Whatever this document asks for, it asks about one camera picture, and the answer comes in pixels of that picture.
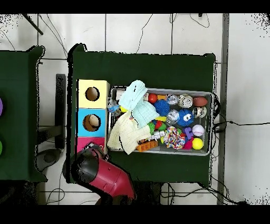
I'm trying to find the blue puffer ball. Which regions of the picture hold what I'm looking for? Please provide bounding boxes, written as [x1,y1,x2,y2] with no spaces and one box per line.
[177,108,195,127]

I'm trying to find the mint green cloth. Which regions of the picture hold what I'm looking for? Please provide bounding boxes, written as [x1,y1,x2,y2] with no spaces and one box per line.
[118,79,160,129]

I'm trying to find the multicolour puffer caterpillar toy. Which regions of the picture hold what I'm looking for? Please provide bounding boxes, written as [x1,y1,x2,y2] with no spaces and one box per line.
[147,120,167,135]

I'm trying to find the black floor power cable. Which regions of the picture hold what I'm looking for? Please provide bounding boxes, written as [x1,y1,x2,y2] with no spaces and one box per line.
[213,120,270,127]

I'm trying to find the green cloth side table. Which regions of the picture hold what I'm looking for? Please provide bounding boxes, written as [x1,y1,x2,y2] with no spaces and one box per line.
[0,45,48,182]

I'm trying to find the dark slanted rod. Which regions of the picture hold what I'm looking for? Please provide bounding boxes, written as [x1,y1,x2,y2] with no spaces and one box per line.
[21,13,44,36]

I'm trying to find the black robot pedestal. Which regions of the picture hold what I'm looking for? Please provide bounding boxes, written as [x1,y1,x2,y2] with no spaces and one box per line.
[134,180,163,205]

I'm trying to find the cream yellow cloth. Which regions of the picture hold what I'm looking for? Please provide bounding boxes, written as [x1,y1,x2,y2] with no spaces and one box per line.
[107,110,152,155]

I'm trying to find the dark green table cloth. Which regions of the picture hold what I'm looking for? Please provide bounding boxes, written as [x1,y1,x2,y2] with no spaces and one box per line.
[66,43,217,184]

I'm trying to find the metal mesh bin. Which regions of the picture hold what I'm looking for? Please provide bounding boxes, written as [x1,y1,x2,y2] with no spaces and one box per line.
[106,85,213,156]

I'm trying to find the grey floor stand base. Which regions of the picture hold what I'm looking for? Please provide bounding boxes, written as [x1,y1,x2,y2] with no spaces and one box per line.
[34,148,64,172]

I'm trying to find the thin looped floor cable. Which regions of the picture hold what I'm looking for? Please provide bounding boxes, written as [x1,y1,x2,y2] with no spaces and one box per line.
[189,13,210,29]

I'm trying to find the black upright panel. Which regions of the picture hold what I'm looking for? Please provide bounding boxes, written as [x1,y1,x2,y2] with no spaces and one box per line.
[55,73,66,148]

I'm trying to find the white baseball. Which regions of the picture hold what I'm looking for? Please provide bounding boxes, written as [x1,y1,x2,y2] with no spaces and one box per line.
[191,124,205,137]

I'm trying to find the thin black floor cable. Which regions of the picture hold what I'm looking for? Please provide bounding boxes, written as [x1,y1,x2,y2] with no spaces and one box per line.
[136,13,154,54]

